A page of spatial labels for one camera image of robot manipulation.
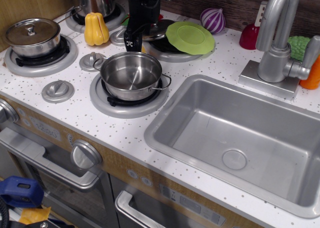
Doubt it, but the oven clock display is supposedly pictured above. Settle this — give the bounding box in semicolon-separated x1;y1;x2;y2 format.
29;116;61;141

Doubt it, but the silver oven door handle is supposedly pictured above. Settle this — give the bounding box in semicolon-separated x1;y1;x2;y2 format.
0;128;100;192

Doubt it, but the grey stove knob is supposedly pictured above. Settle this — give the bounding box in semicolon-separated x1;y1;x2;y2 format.
79;52;107;72
41;80;75;104
109;27;127;47

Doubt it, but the tall steel pot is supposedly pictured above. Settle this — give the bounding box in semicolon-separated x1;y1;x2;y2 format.
73;0;116;17

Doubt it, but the yellow toy squash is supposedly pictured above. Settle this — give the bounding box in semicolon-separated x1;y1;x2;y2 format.
84;12;110;46

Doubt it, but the back grey stove knob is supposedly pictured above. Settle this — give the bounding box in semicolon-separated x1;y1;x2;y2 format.
109;27;127;47

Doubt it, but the back left stove burner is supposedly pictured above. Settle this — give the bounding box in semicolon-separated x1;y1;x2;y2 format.
65;3;126;34

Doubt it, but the back right stove burner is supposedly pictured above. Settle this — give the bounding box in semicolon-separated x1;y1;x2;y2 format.
142;41;213;63

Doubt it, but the middle grey stove knob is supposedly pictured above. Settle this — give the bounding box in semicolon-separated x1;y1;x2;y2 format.
79;52;107;72

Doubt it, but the steel pot lid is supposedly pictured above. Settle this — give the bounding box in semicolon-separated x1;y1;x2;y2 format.
142;19;174;42

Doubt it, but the front grey stove knob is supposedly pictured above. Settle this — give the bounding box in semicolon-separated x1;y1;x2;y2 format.
41;80;75;104

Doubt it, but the silver dishwasher door handle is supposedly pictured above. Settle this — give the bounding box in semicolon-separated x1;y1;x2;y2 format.
115;190;164;228

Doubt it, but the lidded steel pot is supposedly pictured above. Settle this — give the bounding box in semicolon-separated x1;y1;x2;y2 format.
5;18;61;58

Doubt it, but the green toy vegetable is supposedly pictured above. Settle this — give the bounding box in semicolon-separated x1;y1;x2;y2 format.
288;36;311;62

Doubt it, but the left silver oven dial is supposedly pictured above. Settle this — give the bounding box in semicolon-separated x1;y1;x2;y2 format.
0;99;19;124

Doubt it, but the orange toy carrot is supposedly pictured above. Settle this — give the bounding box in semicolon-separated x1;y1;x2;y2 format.
299;56;320;90

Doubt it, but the silver toy faucet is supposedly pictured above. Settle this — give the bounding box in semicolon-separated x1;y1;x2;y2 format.
238;0;320;101

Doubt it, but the silver oven dial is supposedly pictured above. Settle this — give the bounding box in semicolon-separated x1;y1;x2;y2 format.
0;99;19;124
70;139;103;170

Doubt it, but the green plastic plate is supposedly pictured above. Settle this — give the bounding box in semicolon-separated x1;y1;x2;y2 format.
165;21;216;55

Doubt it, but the blue clamp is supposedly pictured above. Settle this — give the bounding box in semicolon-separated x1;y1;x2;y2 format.
0;176;44;208

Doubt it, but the purple toy onion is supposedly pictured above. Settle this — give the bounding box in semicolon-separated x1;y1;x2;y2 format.
200;8;226;34

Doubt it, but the red plastic cup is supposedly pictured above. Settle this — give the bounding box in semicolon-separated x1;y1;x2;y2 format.
239;23;260;50

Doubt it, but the yellow tape piece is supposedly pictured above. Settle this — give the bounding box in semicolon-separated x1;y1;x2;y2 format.
18;207;51;225

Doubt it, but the silver toy sink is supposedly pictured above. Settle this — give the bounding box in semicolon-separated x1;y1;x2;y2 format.
144;75;320;219

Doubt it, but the front left stove burner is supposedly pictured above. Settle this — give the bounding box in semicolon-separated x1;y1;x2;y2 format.
4;35;78;78

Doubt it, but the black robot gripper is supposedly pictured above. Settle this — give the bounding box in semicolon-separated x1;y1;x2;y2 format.
123;0;160;52

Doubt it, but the stove burner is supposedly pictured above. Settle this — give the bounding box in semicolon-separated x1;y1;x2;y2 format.
142;41;213;63
89;74;169;119
4;35;78;78
65;3;126;34

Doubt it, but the open steel pan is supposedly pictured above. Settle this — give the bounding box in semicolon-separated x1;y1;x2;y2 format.
93;51;172;102

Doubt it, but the front right stove burner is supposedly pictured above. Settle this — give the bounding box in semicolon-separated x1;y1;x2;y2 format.
89;74;169;119

